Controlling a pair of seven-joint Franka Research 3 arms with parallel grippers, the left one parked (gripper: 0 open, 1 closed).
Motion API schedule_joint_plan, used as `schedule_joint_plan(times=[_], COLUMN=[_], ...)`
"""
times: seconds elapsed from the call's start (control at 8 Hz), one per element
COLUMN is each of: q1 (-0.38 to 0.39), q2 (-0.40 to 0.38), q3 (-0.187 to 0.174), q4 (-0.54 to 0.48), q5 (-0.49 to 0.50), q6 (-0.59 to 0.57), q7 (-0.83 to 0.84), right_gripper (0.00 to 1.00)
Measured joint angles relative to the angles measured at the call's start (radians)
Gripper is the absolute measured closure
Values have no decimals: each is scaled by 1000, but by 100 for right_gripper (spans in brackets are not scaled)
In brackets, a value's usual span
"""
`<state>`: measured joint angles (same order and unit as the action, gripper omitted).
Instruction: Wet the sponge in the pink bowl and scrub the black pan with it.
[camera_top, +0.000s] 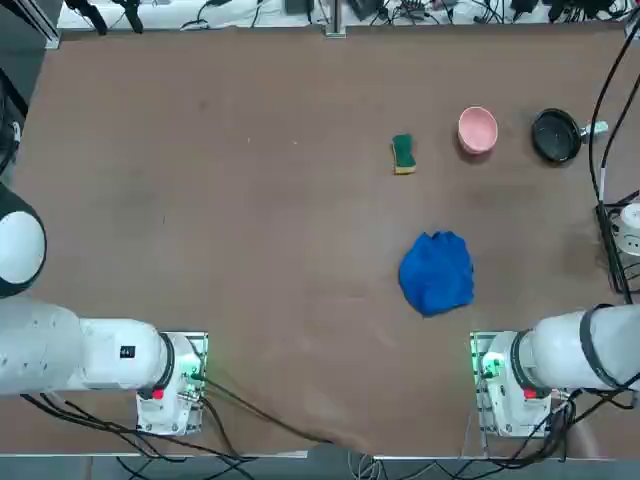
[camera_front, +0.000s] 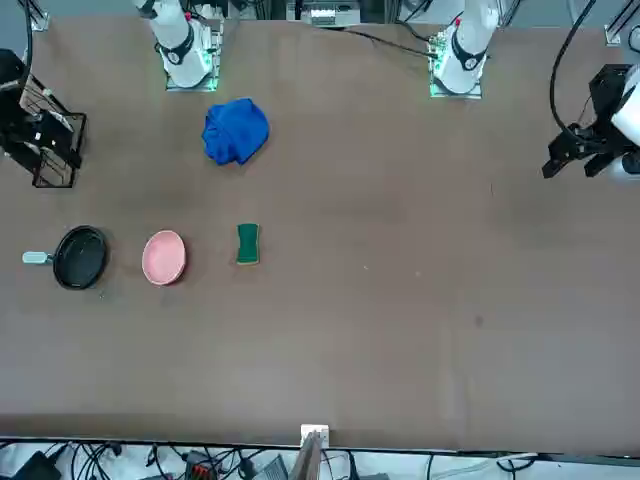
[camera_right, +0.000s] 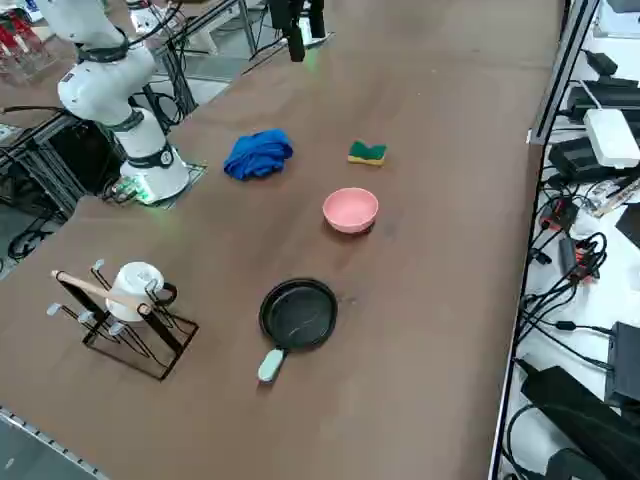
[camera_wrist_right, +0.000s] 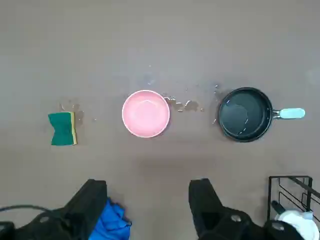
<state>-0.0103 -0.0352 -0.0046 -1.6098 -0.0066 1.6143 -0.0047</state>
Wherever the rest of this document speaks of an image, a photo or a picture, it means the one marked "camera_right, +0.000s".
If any black cable with inline block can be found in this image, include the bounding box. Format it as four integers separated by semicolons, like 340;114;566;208
519;294;617;372

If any black box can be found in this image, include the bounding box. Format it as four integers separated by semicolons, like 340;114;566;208
603;321;640;407

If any packet of sticks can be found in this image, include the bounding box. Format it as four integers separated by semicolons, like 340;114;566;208
587;175;640;220

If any red and black connector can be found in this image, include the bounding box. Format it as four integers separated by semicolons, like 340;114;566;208
538;197;580;232

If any black pan with mint handle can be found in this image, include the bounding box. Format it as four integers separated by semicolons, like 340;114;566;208
257;277;340;385

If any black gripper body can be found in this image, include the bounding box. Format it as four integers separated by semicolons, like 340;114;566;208
269;0;326;26

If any large black case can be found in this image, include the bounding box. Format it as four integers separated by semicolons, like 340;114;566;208
519;366;640;480

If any long black device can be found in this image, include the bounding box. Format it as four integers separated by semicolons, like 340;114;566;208
567;77;640;121

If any aluminium table rail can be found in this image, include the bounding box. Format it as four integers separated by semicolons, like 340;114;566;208
0;403;109;480

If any white power box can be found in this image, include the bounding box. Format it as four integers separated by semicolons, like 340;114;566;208
583;108;640;169

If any black computer case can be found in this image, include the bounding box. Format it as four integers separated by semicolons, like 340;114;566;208
47;118;127;197

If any orange and black connector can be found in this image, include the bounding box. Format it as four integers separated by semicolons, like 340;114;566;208
569;243;602;285

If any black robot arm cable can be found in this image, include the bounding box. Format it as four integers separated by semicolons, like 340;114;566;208
74;0;216;64

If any small black power adapter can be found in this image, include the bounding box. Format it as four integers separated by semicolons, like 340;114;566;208
584;49;620;77

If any black wire mug rack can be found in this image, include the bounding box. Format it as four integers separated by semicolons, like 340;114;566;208
49;258;200;382

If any pink bowl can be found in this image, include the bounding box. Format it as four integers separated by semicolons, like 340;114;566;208
322;187;380;235

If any aluminium frame post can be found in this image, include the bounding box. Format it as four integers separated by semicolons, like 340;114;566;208
528;0;601;146

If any blue cloth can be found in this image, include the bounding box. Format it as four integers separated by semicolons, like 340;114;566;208
222;128;295;182

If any white mug with black handle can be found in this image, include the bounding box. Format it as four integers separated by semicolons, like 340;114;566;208
104;261;179;323

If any green and yellow sponge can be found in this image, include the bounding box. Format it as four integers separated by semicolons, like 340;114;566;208
347;140;389;169

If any clear rack with red items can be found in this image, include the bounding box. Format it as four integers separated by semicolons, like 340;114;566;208
0;9;62;87

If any slim black adapter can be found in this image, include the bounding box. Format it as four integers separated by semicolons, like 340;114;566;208
557;236;580;277

